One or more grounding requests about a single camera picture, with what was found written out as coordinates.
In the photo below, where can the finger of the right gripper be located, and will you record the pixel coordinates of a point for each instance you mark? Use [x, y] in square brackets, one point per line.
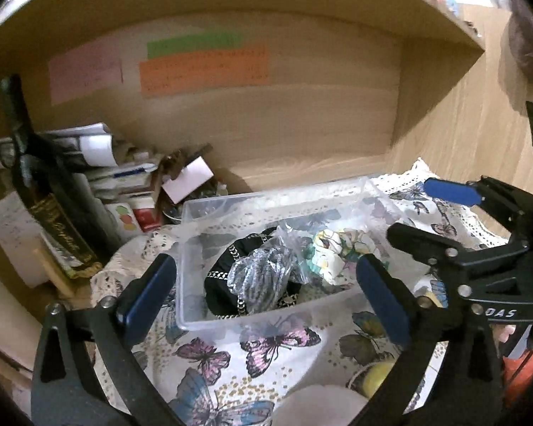
[424, 247]
[501, 201]

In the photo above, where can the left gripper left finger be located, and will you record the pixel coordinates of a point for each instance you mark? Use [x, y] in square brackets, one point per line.
[65, 388]

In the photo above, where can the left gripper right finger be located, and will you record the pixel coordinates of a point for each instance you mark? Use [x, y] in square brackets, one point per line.
[468, 387]

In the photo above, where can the floral fabric scrunchie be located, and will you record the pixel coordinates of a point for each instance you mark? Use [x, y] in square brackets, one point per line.
[344, 249]

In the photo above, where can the bagged grey scrunchie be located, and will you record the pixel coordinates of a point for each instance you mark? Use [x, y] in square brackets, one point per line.
[260, 278]

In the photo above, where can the butterfly print tablecloth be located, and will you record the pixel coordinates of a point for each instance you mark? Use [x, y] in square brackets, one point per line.
[341, 346]

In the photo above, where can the teal knitted cloth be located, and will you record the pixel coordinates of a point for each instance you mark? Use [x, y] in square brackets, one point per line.
[314, 257]

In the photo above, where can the clear plastic bin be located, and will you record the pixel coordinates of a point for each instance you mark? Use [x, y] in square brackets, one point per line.
[209, 225]

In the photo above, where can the brown plastic bag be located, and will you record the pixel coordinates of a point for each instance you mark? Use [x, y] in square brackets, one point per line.
[520, 35]

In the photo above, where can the dark wine bottle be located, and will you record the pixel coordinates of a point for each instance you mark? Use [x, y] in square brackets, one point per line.
[48, 189]

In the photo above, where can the white handwritten note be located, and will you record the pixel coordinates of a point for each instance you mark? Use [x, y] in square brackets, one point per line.
[20, 235]

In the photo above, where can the pink notepad block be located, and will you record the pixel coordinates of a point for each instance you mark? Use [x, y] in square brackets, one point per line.
[190, 178]

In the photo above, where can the orange sticky note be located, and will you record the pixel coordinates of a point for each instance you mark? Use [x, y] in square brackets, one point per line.
[199, 70]

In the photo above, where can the green sticky note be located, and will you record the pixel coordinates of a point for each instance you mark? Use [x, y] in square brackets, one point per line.
[194, 42]

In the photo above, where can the pink sticky note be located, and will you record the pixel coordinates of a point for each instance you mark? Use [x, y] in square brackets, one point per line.
[83, 70]

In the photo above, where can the black hat with chains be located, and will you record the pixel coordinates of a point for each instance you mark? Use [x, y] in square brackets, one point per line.
[219, 300]

